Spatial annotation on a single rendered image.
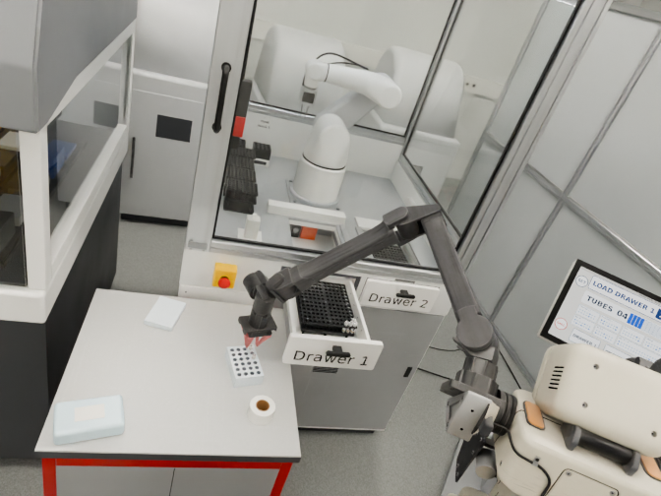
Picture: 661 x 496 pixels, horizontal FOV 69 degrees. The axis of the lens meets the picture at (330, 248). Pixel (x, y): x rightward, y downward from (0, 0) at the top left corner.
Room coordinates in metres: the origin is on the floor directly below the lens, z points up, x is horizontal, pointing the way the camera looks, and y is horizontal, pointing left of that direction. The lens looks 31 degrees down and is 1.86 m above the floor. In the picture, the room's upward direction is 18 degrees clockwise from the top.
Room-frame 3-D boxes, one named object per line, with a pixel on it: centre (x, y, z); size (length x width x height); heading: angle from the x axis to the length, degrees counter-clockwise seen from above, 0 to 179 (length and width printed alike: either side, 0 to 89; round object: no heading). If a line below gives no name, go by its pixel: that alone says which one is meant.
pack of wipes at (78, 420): (0.70, 0.42, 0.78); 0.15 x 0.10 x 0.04; 123
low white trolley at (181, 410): (0.98, 0.29, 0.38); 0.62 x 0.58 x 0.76; 109
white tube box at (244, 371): (1.02, 0.13, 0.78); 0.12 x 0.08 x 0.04; 32
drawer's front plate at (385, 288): (1.49, -0.30, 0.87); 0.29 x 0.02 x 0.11; 109
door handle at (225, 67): (1.24, 0.40, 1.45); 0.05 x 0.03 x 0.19; 19
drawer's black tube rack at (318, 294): (1.28, -0.04, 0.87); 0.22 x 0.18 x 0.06; 19
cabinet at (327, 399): (1.86, 0.11, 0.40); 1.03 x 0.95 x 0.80; 109
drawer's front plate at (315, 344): (1.09, -0.11, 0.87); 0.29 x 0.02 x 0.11; 109
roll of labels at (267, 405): (0.88, 0.04, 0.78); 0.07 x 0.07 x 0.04
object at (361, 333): (1.29, -0.04, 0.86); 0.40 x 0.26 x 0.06; 19
